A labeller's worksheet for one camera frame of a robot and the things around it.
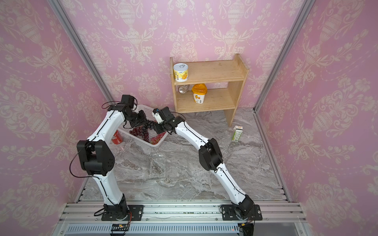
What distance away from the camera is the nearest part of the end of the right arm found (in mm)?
736

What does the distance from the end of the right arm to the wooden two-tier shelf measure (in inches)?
4.1

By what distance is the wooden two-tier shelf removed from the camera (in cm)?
78
